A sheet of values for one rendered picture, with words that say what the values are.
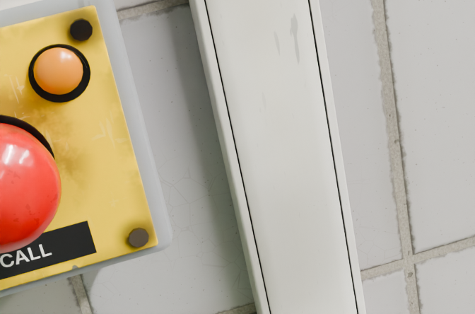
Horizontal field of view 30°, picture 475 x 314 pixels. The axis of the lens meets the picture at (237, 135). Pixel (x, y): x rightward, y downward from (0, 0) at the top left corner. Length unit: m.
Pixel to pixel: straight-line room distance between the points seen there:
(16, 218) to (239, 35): 0.12
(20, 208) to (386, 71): 0.19
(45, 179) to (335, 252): 0.17
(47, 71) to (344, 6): 0.15
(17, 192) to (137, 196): 0.05
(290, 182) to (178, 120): 0.05
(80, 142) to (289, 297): 0.15
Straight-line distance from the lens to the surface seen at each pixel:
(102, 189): 0.30
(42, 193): 0.27
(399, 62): 0.39
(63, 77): 0.27
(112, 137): 0.29
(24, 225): 0.27
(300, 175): 0.37
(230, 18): 0.34
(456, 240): 0.44
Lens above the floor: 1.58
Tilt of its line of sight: 25 degrees down
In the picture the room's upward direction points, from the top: 12 degrees counter-clockwise
